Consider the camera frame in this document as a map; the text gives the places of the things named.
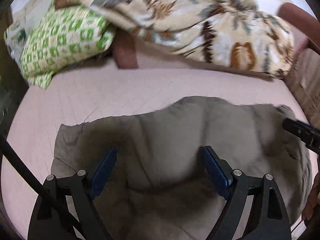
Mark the grey quilted puffer jacket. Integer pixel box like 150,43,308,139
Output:
51,96,313,239

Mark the person's right hand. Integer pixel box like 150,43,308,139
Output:
302,172,320,221

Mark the striped floral sofa cushion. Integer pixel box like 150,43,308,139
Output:
285,48,320,128

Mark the maroon sofa backrest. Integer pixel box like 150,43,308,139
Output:
277,3,319,59

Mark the pink bed sheet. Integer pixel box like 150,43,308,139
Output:
0,52,320,240

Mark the brown wooden glass door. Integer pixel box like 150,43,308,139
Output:
0,7,28,137

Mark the leaf pattern beige blanket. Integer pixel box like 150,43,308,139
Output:
54,0,294,79

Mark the green white patterned pillow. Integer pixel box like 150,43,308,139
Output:
4,6,116,89

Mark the brown red bolster pillow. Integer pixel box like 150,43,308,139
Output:
111,29,138,69

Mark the black cable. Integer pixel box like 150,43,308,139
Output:
0,134,51,201

